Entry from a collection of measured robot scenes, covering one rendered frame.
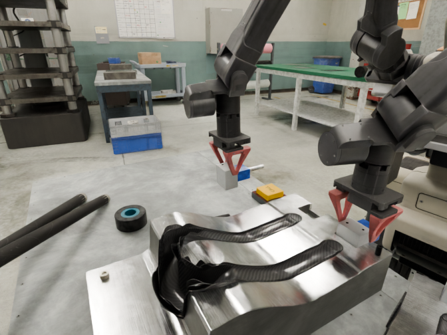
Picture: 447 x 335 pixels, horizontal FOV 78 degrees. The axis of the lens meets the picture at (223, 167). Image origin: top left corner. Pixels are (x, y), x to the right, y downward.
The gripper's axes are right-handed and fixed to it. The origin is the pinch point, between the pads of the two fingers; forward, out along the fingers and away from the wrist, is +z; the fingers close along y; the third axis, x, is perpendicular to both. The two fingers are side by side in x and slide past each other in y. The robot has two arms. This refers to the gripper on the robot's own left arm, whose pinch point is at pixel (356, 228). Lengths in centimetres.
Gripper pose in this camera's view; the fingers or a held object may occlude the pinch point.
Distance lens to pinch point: 61.9
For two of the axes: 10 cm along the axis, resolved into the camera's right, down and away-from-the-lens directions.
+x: 8.7, -1.8, 4.5
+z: -0.2, 9.1, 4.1
